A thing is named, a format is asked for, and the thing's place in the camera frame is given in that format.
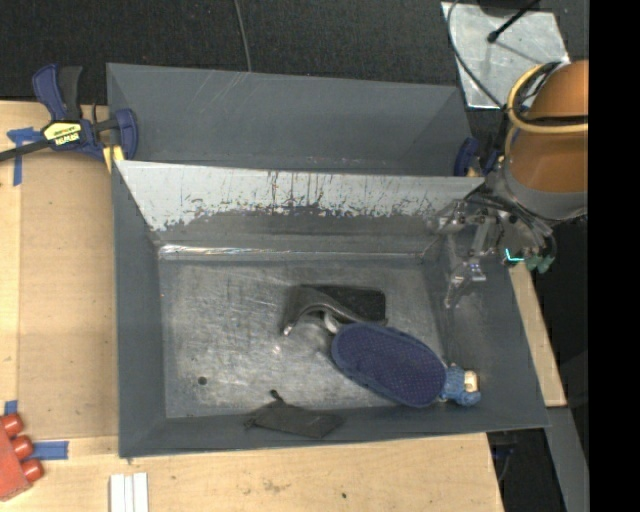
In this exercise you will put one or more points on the red block with round studs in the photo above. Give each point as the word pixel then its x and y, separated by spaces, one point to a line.
pixel 15 465

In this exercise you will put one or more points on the black cloth pouch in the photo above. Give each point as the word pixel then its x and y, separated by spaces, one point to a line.
pixel 295 420

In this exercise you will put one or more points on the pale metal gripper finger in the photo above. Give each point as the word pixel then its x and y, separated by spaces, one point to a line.
pixel 472 272
pixel 454 219

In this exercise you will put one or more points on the grey metal bin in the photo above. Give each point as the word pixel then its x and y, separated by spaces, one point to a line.
pixel 225 320

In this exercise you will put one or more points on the black and grey flat object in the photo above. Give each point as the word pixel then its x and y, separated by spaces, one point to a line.
pixel 350 300

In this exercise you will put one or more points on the dark blue dotted slipper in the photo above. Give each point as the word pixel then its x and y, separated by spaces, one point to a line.
pixel 390 362

